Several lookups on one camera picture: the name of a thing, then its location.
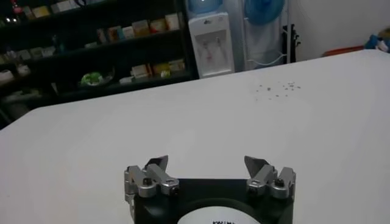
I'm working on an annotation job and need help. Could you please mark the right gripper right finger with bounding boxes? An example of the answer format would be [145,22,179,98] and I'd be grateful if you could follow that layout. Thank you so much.
[243,155,297,200]

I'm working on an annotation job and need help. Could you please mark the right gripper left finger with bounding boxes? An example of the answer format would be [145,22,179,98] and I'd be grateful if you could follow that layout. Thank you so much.
[123,155,180,202]

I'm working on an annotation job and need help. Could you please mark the large white table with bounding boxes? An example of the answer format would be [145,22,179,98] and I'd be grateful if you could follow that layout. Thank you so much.
[0,48,390,224]

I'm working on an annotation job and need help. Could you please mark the white and red medicine box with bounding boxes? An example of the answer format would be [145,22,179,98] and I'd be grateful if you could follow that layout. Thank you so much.
[130,63,152,80]

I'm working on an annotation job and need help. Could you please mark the yellow green medicine box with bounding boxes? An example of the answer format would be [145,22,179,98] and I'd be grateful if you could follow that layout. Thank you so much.
[152,62,171,77]

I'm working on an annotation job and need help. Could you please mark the green and white bowl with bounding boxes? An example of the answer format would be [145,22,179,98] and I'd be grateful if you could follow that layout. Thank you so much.
[79,68,116,88]

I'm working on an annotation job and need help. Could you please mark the black stand behind rack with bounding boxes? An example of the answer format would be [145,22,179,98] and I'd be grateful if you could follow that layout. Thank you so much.
[281,23,302,64]

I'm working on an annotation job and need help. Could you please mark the black shelving unit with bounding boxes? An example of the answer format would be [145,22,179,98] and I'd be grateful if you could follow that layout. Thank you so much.
[0,0,200,130]

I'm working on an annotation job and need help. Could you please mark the white water dispenser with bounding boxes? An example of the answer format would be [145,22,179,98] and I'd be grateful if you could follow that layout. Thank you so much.
[187,12,236,79]

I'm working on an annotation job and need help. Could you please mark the open cardboard box red rim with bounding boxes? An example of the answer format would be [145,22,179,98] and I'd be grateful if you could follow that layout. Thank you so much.
[322,44,365,58]

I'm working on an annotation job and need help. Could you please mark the yellow medicine box white label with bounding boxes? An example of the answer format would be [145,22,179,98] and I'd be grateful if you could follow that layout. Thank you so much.
[131,19,151,38]

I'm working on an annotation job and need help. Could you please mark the white and orange medicine box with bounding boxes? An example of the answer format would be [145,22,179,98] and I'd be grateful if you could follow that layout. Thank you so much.
[149,18,167,34]

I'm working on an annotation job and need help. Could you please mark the blue water jug lying sideways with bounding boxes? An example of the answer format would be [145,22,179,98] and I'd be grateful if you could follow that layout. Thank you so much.
[243,0,286,26]

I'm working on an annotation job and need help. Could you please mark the upright blue water jug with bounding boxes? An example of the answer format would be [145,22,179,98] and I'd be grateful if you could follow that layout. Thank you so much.
[186,0,224,15]

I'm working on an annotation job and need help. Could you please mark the cola bottle with red label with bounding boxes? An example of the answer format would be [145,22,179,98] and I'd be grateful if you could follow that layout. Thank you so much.
[10,0,24,15]

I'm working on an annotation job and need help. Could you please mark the white dispenser power cable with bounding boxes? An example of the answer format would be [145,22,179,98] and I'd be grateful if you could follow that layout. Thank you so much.
[246,53,288,67]

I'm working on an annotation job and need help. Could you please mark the blue bag with white handles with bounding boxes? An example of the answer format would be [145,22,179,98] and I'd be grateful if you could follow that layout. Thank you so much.
[364,33,390,53]

